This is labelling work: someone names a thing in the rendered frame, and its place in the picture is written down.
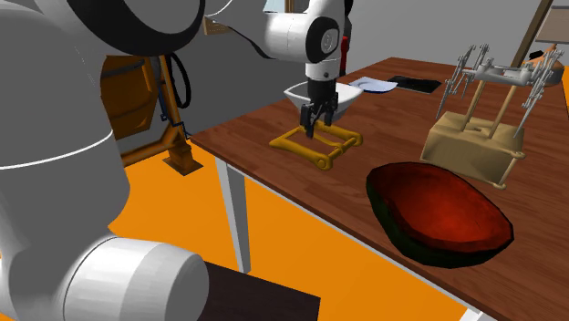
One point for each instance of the beige block with metal rods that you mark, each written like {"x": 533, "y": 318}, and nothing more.
{"x": 466, "y": 146}

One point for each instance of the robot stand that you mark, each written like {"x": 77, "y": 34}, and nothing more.
{"x": 262, "y": 298}

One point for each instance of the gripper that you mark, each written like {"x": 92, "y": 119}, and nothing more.
{"x": 321, "y": 92}

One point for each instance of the yellow frame tool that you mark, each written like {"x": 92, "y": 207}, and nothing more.
{"x": 291, "y": 146}

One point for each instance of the white bowl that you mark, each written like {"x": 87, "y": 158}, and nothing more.
{"x": 349, "y": 95}

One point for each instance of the red watermelon slice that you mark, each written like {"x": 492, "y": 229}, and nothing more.
{"x": 444, "y": 213}

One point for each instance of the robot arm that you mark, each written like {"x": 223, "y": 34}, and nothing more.
{"x": 49, "y": 133}

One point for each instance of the white and blue plate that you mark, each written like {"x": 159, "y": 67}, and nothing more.
{"x": 371, "y": 84}

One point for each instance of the black tablet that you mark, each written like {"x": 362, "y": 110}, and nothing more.
{"x": 413, "y": 83}

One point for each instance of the brown wooden table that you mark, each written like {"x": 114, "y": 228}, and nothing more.
{"x": 400, "y": 129}

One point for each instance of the brown wooden post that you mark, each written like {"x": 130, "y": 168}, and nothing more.
{"x": 531, "y": 33}

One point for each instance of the red cylinder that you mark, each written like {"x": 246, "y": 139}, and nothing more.
{"x": 344, "y": 55}

